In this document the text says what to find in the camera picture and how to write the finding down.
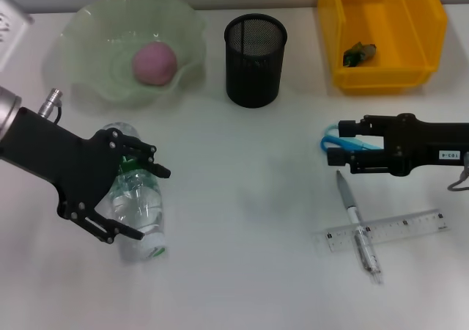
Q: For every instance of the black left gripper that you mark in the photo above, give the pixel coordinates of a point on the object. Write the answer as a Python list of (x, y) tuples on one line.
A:
[(55, 150)]

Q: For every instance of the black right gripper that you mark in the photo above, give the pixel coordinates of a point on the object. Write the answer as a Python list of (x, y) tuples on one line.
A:
[(421, 146)]

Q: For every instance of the blue teal scissors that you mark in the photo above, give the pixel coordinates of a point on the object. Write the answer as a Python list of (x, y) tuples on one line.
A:
[(361, 143)]

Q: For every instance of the clear green-label water bottle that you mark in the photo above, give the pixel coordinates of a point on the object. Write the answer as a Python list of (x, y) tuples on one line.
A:
[(139, 205)]

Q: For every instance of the grey white pen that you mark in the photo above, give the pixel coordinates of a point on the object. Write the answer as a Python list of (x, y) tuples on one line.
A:
[(346, 194)]

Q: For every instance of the green plastic wrapper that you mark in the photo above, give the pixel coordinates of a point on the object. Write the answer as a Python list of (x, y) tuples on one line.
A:
[(359, 54)]

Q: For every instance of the transparent plastic ruler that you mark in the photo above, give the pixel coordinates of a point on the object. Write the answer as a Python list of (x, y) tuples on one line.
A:
[(403, 227)]

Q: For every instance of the pink peach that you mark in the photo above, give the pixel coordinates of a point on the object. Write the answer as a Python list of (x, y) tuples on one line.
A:
[(154, 64)]

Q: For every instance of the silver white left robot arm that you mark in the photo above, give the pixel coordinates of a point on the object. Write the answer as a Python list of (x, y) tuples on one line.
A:
[(7, 106)]

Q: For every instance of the black mesh pen holder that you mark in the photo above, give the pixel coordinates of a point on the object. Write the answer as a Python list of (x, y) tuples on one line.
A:
[(253, 77)]

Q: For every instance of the green glass fruit bowl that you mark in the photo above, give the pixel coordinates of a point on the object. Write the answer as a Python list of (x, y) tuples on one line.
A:
[(95, 33)]

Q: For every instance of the yellow plastic bin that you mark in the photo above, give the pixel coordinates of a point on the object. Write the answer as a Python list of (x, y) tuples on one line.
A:
[(381, 77)]

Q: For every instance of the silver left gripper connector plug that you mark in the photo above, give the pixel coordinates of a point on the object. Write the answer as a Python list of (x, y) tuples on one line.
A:
[(49, 102)]

